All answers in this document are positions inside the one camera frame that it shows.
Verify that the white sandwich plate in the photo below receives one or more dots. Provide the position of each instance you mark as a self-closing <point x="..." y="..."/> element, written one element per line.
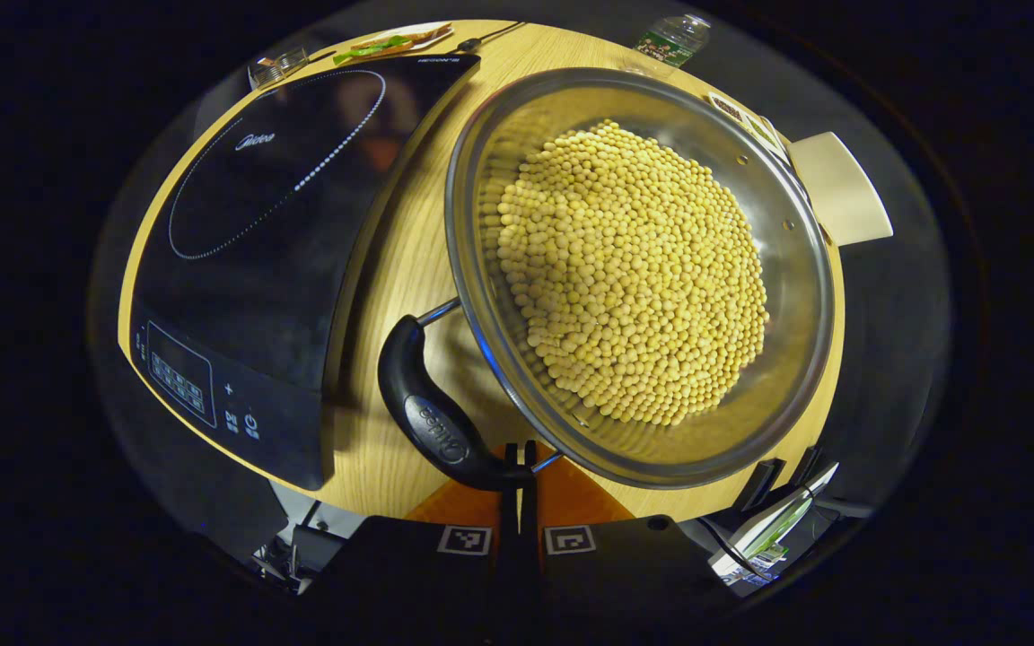
<point x="436" y="43"/>

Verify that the white toaster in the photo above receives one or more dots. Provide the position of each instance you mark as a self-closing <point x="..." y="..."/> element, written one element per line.
<point x="840" y="188"/>

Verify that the sandwich with lettuce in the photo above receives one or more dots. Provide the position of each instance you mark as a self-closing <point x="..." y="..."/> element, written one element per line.
<point x="391" y="42"/>

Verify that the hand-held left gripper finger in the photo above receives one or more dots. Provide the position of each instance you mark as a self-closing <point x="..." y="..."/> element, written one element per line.
<point x="528" y="538"/>
<point x="508" y="538"/>

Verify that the black induction cooktop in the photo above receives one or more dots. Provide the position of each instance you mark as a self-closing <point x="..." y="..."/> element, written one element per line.
<point x="266" y="296"/>

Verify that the clear plastic water bottle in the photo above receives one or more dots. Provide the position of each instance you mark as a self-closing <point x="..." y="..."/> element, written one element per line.
<point x="674" y="40"/>

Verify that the white divided bean tray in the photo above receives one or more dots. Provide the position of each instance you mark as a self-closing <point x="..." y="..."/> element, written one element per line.
<point x="746" y="117"/>

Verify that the pile of soybeans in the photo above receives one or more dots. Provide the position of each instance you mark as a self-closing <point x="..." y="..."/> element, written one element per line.
<point x="625" y="269"/>

